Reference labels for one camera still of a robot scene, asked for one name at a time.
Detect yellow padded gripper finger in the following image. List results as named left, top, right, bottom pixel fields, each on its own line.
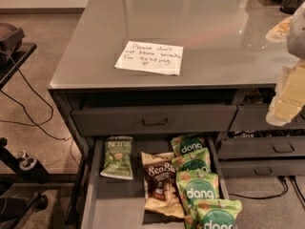
left=266, top=61, right=305, bottom=126

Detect brown SeaSalt chip bag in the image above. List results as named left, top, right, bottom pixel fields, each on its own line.
left=141, top=152, right=185, bottom=219

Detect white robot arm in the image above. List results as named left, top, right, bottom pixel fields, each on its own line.
left=266, top=3, right=305, bottom=126

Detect grey top right drawer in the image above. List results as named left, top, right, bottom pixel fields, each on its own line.
left=231, top=104, right=305, bottom=132

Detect grey bottom right drawer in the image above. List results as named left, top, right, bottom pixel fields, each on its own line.
left=219, top=159, right=305, bottom=177

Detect green Dang bag rear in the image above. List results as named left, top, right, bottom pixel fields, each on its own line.
left=171, top=134, right=205, bottom=156

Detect green Dang bag front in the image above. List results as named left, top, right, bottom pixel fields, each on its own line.
left=184, top=199, right=242, bottom=229

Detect green Kettle chip bag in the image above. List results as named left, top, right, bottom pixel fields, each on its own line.
left=100, top=136, right=133, bottom=180

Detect grey top left drawer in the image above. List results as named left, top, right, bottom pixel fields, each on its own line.
left=71, top=105, right=236, bottom=136

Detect grey open middle drawer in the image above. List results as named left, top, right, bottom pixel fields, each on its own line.
left=79, top=135, right=231, bottom=229

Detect grey metal cabinet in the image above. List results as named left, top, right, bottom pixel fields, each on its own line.
left=50, top=0, right=304, bottom=229

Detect white handwritten paper note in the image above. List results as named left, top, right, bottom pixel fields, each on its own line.
left=114, top=41, right=183, bottom=75

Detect black side cart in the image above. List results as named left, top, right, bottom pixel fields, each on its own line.
left=0, top=22, right=51, bottom=229

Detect black floor cable right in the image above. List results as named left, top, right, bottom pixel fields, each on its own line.
left=228, top=175, right=305, bottom=208

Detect black floor cable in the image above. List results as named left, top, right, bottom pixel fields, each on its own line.
left=228, top=175, right=305, bottom=208
left=0, top=52, right=80, bottom=167

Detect black floor cable left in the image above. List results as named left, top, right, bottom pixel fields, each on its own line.
left=0, top=52, right=80, bottom=167

